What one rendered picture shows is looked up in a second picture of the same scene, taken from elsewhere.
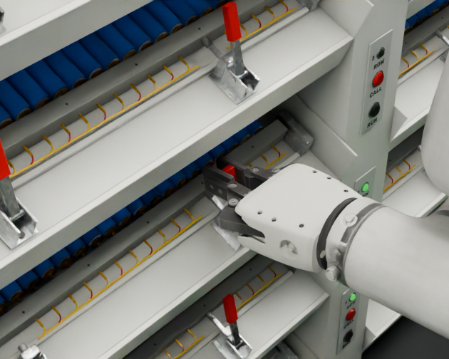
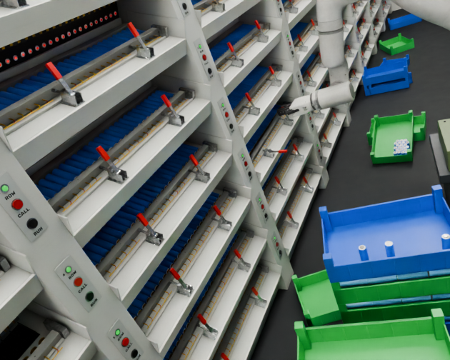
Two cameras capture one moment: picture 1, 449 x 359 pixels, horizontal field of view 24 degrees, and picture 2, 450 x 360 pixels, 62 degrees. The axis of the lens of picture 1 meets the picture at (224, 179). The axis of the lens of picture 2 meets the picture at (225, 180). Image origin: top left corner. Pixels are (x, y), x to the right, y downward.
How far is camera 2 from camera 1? 88 cm
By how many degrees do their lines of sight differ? 13
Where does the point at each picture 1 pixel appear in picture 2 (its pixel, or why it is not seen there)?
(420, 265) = (333, 90)
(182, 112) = (271, 91)
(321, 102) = (291, 93)
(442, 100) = (322, 48)
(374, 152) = not seen: hidden behind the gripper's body
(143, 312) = (281, 140)
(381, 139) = not seen: hidden behind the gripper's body
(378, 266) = (325, 96)
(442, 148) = (327, 56)
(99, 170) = (263, 102)
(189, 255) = (283, 130)
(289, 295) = (304, 146)
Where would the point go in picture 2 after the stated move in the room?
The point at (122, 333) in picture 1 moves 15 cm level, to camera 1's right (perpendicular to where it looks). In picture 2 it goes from (280, 144) to (311, 129)
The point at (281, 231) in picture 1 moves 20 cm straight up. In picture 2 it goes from (301, 105) to (288, 59)
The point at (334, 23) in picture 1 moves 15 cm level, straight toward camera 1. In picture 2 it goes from (287, 71) to (298, 78)
